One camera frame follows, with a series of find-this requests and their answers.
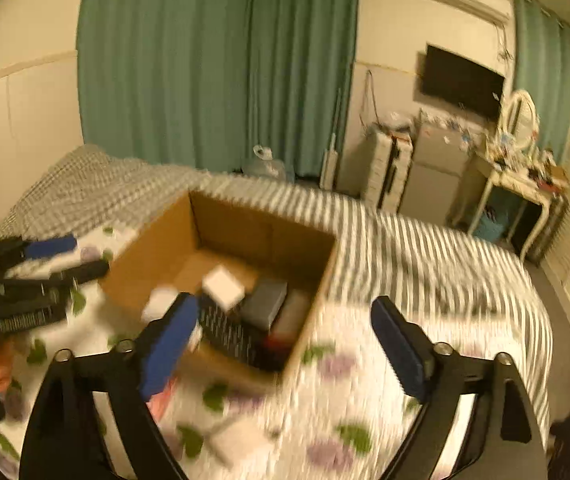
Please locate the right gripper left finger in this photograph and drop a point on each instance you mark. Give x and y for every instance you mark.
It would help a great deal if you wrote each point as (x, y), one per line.
(63, 439)

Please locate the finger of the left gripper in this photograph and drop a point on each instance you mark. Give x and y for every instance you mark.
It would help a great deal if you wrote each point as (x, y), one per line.
(15, 249)
(58, 281)

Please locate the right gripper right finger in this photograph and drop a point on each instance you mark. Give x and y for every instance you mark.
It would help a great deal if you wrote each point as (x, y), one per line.
(502, 439)

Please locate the light blue earbuds case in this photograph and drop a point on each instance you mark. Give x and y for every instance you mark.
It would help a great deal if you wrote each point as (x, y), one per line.
(159, 302)

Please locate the white square charger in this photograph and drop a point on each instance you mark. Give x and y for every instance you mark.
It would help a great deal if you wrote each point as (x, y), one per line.
(223, 288)

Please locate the grey 65w charger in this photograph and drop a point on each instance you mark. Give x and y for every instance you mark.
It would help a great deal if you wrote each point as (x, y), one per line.
(261, 307)

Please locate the brown cardboard box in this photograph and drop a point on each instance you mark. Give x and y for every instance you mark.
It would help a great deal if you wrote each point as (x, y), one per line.
(199, 232)

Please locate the black remote control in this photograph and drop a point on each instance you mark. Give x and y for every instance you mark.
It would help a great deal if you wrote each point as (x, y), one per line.
(226, 333)

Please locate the grey checkered blanket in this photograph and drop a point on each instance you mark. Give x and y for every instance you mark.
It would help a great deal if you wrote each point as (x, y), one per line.
(428, 269)

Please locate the blue plastic basket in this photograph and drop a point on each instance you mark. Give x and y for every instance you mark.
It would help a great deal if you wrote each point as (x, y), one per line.
(491, 225)

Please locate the white dressing table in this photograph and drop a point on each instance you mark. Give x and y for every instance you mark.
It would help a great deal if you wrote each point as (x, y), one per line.
(480, 178)

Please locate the large green curtain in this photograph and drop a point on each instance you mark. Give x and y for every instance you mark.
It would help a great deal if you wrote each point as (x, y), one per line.
(202, 82)

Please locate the clear water jug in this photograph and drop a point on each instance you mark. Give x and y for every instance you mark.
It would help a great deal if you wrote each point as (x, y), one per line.
(262, 164)

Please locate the grey small refrigerator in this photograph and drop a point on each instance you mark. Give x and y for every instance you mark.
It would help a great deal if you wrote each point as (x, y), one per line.
(439, 159)

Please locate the white suitcase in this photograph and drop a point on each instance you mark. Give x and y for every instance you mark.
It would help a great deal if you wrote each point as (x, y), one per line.
(388, 159)

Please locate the oval white mirror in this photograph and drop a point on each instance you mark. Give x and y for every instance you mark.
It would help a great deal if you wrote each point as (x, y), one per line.
(519, 122)

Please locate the green right curtain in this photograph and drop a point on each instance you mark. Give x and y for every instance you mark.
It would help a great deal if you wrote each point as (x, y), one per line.
(542, 68)

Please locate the black wall television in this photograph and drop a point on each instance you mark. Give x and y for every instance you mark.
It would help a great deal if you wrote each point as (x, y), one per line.
(461, 82)

